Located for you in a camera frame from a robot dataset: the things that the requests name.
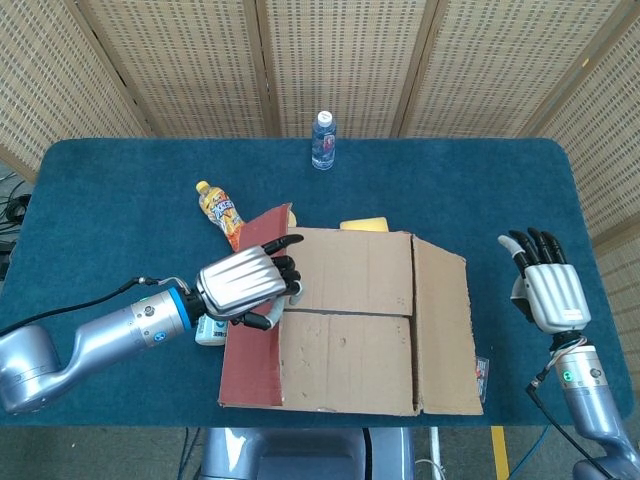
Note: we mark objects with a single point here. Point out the clear water bottle white cap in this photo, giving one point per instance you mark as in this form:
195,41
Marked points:
323,145

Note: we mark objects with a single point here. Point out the red earplug packet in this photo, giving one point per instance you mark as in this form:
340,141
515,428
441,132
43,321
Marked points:
481,375

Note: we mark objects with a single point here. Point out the blue carpet table cover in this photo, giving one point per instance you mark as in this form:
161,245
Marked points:
100,225

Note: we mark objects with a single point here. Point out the orange juice bottle yellow cap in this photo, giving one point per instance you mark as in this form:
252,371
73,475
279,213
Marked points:
222,212

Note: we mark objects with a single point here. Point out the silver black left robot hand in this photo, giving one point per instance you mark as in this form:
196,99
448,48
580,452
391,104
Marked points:
240,282

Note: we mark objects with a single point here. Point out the woven folding screen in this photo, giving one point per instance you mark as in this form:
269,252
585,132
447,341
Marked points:
350,60

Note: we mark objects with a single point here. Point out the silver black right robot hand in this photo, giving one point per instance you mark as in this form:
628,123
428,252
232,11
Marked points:
555,295

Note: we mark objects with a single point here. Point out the yellow sponge block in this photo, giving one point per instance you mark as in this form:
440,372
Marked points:
367,223

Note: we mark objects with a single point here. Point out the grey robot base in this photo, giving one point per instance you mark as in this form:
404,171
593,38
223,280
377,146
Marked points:
300,455

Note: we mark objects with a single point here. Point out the white metal pole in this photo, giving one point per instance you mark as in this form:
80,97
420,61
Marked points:
435,442

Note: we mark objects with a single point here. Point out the white milk drink bottle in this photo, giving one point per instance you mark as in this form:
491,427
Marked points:
210,335

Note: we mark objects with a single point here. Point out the large red cardboard box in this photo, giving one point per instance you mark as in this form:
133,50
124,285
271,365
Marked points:
350,350

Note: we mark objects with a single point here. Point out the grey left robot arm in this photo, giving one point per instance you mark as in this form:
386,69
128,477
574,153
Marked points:
100,335

